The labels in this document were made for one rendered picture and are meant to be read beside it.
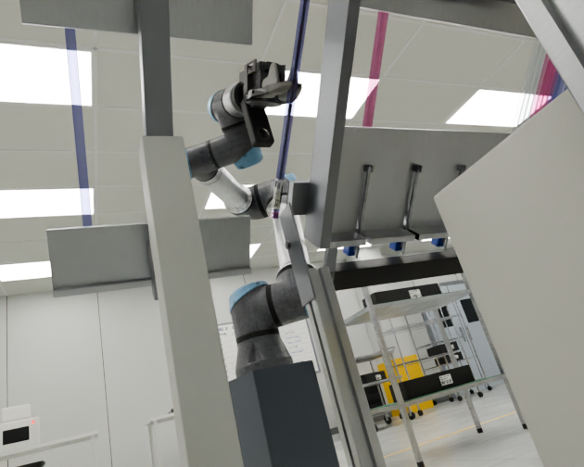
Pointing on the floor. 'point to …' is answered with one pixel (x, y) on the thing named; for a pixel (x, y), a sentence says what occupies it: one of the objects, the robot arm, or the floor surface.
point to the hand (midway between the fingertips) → (292, 89)
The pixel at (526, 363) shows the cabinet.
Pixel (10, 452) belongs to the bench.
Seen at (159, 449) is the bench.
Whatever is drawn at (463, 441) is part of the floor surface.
